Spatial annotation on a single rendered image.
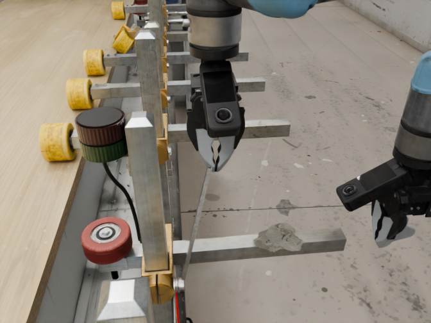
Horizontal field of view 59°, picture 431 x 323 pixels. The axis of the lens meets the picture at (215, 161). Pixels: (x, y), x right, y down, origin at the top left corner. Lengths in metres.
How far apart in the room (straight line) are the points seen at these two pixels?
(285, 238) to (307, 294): 1.07
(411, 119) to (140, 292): 0.47
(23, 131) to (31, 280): 0.48
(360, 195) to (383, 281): 1.24
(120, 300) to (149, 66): 0.49
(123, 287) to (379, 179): 0.48
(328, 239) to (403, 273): 1.25
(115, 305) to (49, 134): 0.58
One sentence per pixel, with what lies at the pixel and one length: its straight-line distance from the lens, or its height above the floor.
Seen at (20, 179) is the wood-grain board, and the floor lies 0.90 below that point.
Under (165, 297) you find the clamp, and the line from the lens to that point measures 0.64.
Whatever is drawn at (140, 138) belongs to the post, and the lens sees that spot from 0.48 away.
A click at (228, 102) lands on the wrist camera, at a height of 1.13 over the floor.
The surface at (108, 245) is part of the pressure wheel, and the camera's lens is 0.64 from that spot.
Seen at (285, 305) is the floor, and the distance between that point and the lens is 1.69.
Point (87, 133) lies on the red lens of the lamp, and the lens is 0.47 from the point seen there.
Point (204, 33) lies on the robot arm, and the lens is 0.53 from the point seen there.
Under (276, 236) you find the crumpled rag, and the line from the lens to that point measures 0.69.
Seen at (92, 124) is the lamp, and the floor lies 1.14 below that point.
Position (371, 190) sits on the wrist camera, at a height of 0.97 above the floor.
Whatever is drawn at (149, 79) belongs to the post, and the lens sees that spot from 0.72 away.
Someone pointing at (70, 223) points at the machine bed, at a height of 0.78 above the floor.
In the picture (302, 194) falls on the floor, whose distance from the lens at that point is 2.22.
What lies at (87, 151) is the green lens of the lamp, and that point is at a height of 1.10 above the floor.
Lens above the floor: 1.35
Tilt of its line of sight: 34 degrees down
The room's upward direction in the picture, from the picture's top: straight up
